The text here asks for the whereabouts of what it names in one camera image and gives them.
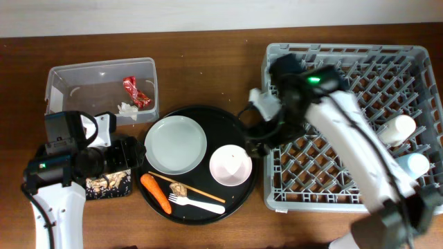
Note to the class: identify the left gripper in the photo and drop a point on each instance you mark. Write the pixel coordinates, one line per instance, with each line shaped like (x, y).
(135, 158)

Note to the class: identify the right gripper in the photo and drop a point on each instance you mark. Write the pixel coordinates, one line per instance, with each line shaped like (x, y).
(256, 145)

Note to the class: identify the orange carrot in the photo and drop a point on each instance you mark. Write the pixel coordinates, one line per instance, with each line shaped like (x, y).
(150, 184)

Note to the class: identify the white tissue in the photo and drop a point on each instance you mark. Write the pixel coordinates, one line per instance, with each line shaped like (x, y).
(128, 110)

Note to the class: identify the grey plate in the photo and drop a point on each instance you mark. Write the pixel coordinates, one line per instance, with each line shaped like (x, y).
(175, 145)

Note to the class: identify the brown food scrap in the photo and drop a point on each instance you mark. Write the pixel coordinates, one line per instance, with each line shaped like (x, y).
(179, 189)

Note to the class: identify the pink bowl with scraps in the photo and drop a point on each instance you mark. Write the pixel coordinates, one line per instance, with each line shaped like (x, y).
(230, 165)

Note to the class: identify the red snack wrapper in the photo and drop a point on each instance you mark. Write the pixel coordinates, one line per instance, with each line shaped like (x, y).
(138, 97)

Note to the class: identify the white plastic fork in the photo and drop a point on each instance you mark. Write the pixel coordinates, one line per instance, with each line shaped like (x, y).
(217, 209)

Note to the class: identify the wooden chopstick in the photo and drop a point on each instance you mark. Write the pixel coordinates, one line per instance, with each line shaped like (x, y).
(189, 187)

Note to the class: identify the white cup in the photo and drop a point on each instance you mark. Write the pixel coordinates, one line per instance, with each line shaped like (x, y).
(397, 130)

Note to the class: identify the light blue cup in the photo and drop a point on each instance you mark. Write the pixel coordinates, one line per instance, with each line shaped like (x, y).
(414, 164)

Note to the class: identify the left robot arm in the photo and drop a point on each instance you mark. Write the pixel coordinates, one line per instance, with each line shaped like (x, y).
(81, 161)

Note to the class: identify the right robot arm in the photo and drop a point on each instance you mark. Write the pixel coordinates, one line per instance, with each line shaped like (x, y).
(398, 208)

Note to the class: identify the grey dishwasher rack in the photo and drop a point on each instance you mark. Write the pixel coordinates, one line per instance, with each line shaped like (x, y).
(313, 173)

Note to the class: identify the rice and nutshell scraps pile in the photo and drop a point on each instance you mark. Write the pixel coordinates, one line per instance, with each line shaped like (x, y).
(110, 186)

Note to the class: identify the black rectangular tray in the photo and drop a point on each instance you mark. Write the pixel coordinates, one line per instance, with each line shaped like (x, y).
(96, 163)

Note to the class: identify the clear plastic bin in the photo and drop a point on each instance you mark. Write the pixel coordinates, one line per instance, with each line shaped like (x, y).
(97, 87)

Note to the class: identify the round black tray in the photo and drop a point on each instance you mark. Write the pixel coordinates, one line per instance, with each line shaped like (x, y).
(221, 128)

